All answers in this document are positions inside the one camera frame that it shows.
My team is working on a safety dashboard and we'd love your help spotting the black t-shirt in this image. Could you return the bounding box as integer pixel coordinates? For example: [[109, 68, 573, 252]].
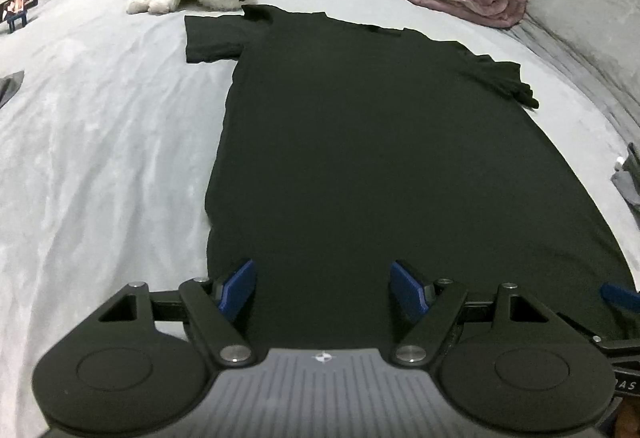
[[186, 5, 639, 350]]

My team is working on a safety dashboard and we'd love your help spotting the person right hand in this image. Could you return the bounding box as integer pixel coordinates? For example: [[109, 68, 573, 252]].
[[614, 398, 640, 438]]

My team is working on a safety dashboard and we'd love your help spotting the grey cloth at right edge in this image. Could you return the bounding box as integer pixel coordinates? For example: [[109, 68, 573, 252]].
[[611, 143, 640, 213]]

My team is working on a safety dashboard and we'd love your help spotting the grey quilted headboard cover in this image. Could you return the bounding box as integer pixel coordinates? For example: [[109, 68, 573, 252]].
[[506, 0, 639, 143]]

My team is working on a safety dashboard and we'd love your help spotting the grey folded garment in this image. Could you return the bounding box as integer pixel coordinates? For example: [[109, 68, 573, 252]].
[[0, 70, 25, 107]]

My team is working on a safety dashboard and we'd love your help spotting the phone on blue stand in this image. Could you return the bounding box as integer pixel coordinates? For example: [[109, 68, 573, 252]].
[[1, 0, 39, 34]]

